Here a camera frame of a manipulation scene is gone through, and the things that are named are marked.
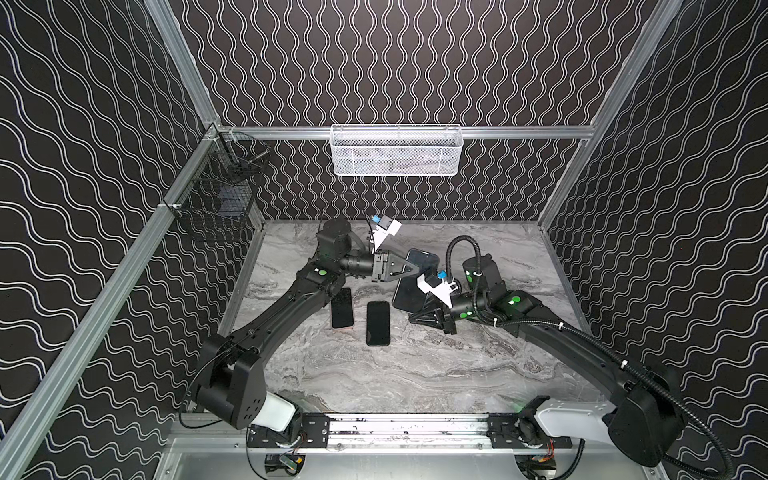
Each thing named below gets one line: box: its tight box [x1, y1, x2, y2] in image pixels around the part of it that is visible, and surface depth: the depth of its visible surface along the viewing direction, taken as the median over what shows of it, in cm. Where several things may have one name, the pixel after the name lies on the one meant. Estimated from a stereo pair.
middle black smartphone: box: [366, 301, 391, 347], surface depth 94 cm
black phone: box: [392, 248, 440, 313], surface depth 66 cm
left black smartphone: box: [331, 287, 354, 328], surface depth 97 cm
